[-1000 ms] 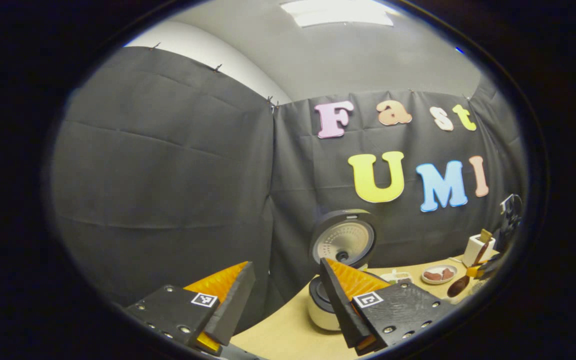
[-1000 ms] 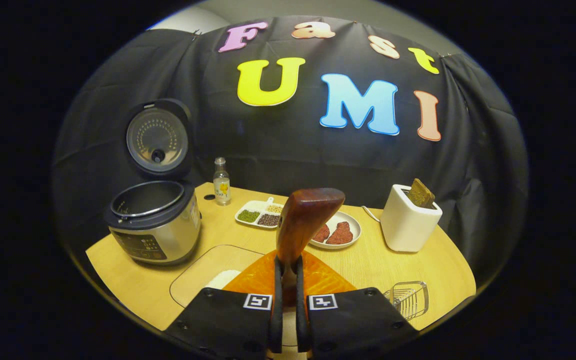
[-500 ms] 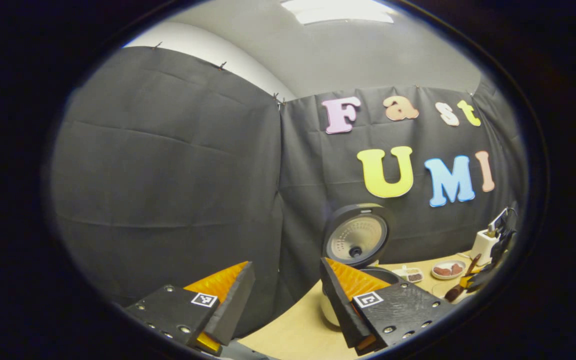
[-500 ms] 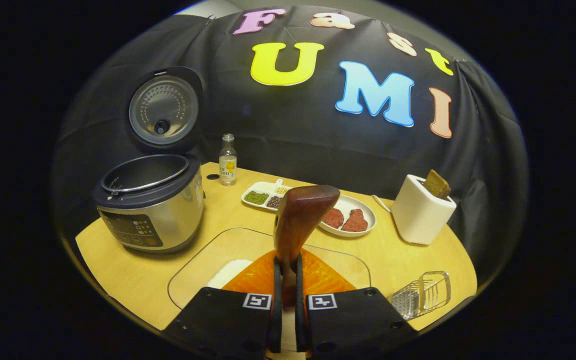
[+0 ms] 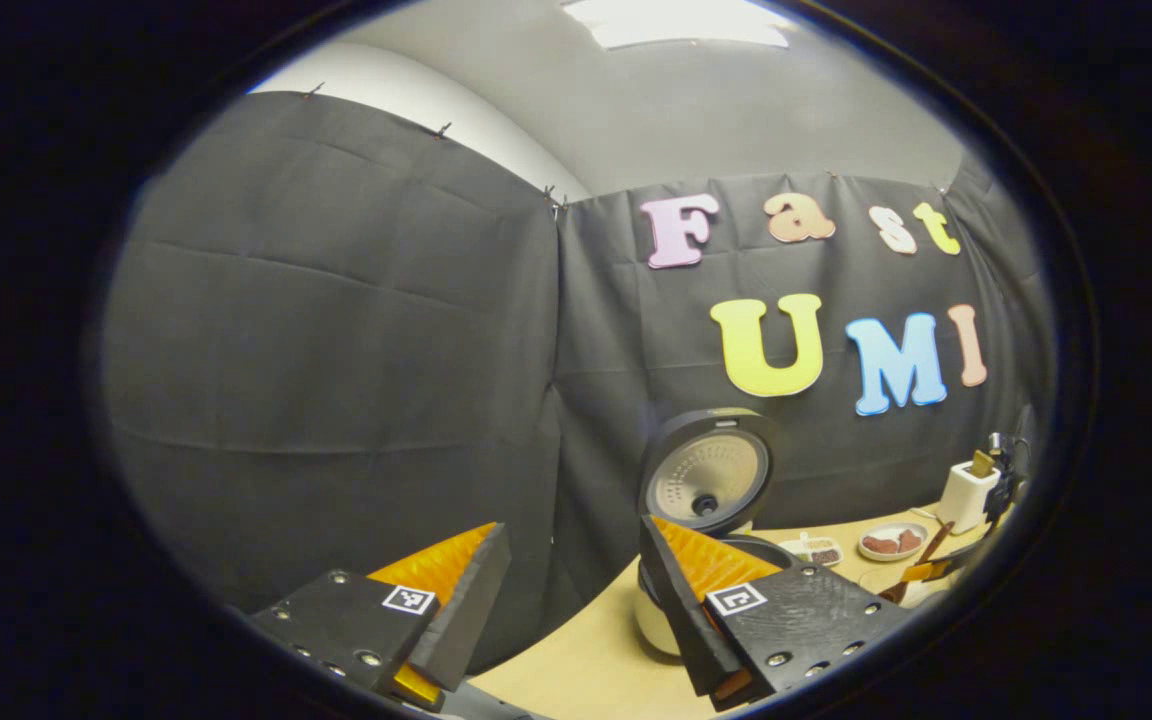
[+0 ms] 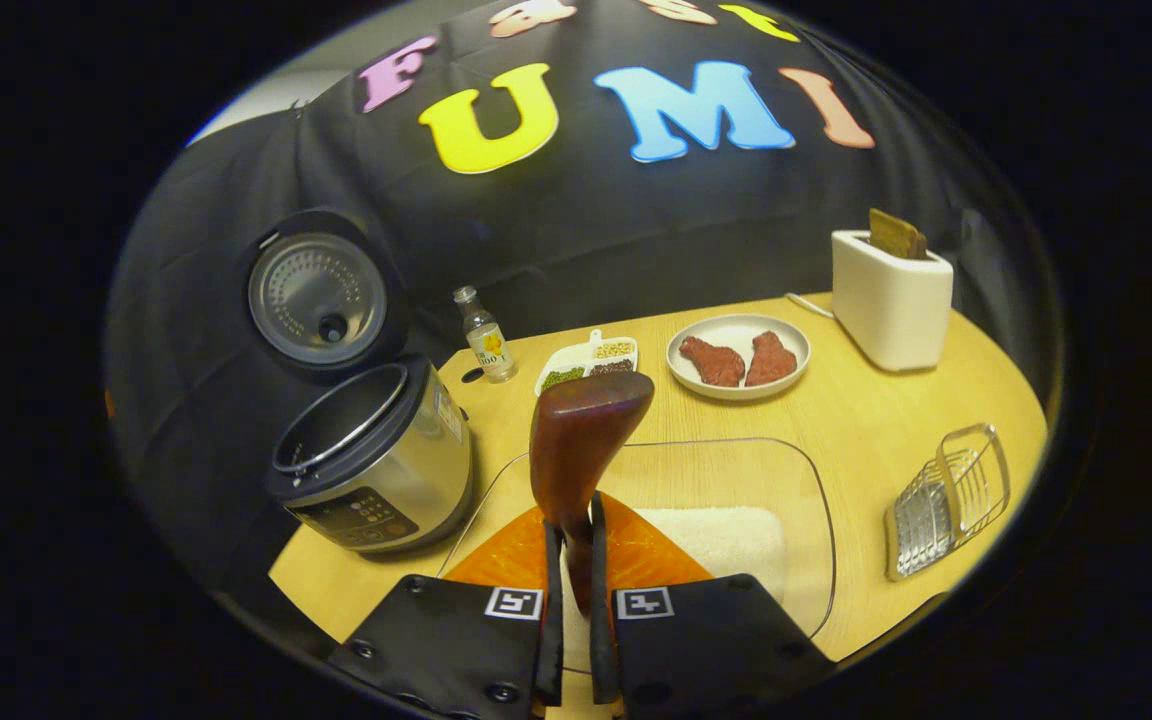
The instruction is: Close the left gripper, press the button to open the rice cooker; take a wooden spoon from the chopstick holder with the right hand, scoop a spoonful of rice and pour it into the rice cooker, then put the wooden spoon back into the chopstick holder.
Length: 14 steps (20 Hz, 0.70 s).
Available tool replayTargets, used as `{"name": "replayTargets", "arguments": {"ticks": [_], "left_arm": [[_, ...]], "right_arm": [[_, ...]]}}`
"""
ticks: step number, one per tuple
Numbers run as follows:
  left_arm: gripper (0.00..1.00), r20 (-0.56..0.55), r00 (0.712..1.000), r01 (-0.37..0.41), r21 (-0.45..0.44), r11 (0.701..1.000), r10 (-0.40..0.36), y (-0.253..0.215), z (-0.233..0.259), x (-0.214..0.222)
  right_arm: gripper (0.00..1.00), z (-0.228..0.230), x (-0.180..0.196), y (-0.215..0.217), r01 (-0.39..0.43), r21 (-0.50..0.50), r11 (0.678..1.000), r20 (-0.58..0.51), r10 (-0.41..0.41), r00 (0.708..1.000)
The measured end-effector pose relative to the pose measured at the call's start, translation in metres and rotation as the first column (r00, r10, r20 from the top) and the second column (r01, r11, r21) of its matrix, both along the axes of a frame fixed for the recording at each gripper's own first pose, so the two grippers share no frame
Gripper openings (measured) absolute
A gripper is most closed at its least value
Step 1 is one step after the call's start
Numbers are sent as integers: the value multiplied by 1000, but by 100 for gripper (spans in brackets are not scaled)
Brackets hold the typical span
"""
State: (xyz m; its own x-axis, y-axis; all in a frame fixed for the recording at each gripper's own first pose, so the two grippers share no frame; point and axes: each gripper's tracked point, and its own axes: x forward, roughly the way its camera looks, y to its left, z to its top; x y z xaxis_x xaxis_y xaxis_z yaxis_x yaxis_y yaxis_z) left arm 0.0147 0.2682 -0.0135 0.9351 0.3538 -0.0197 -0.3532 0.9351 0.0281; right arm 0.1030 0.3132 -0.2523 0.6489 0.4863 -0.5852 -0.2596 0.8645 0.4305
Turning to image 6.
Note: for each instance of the white round plate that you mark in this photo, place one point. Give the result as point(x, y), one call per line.
point(736, 327)

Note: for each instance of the black and silver rice cooker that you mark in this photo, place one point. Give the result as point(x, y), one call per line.
point(386, 470)

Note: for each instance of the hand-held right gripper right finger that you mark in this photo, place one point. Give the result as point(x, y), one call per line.
point(603, 640)

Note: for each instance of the white toaster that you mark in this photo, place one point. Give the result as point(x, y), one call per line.
point(886, 305)

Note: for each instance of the clear glass dish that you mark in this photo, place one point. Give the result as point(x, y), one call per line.
point(736, 470)

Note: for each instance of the small clear glass bottle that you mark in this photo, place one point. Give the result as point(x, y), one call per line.
point(488, 345)

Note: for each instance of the brown toast slice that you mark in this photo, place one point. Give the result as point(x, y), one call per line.
point(896, 235)

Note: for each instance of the red meat piece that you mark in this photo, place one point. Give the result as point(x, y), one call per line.
point(771, 360)
point(714, 362)

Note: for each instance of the white sectioned bean dish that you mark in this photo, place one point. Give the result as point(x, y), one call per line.
point(586, 358)

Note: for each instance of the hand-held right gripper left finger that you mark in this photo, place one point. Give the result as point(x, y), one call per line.
point(551, 640)

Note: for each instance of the black backdrop cloth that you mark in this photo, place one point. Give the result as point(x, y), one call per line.
point(586, 220)

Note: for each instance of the brown wooden spoon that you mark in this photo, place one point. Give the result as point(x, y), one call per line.
point(576, 440)

